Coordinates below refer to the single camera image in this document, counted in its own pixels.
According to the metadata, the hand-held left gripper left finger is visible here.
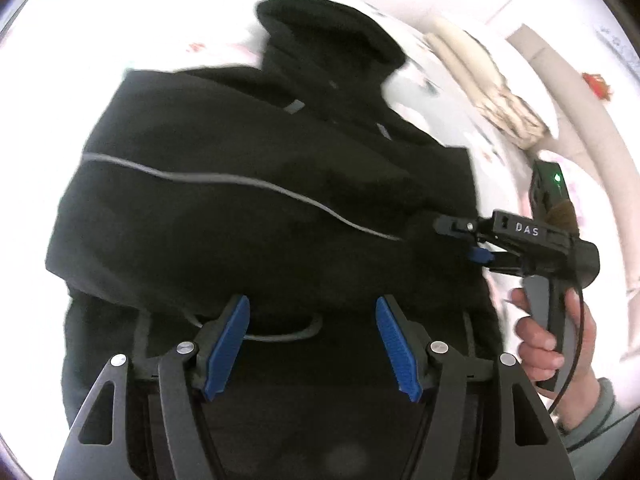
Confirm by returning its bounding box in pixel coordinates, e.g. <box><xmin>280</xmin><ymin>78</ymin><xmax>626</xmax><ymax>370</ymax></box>
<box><xmin>54</xmin><ymin>294</ymin><xmax>251</xmax><ymax>480</ymax></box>

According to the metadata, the person's right hand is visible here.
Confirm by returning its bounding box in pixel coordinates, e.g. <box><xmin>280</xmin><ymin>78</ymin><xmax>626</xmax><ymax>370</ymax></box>
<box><xmin>511</xmin><ymin>287</ymin><xmax>601</xmax><ymax>402</ymax></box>

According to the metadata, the person's right forearm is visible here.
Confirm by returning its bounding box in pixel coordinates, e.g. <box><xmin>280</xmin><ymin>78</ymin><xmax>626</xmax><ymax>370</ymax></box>
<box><xmin>547</xmin><ymin>374</ymin><xmax>628</xmax><ymax>453</ymax></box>

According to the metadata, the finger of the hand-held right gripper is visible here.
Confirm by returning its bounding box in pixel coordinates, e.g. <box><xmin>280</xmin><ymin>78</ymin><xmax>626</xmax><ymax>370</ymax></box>
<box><xmin>469</xmin><ymin>246</ymin><xmax>526</xmax><ymax>276</ymax></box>
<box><xmin>433</xmin><ymin>214</ymin><xmax>496</xmax><ymax>238</ymax></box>

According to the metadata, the black hooded jacket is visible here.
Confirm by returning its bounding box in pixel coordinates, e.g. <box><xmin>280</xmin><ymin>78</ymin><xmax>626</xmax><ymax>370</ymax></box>
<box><xmin>44</xmin><ymin>0</ymin><xmax>506</xmax><ymax>480</ymax></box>

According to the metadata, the beige folded blanket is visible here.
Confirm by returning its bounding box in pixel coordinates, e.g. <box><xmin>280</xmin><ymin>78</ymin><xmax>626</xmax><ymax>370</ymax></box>
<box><xmin>426</xmin><ymin>14</ymin><xmax>561</xmax><ymax>151</ymax></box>

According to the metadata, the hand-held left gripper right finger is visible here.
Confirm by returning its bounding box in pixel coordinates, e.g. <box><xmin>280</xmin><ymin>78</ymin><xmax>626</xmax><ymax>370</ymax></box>
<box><xmin>375</xmin><ymin>295</ymin><xmax>576</xmax><ymax>480</ymax></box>

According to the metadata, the red wall decoration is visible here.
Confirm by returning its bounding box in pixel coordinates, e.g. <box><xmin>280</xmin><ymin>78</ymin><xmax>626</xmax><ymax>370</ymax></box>
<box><xmin>580</xmin><ymin>72</ymin><xmax>615</xmax><ymax>103</ymax></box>

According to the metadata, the white printed bed sheet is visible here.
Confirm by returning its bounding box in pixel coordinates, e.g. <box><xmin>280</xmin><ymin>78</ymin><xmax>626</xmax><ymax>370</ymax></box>
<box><xmin>0</xmin><ymin>0</ymin><xmax>640</xmax><ymax>453</ymax></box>

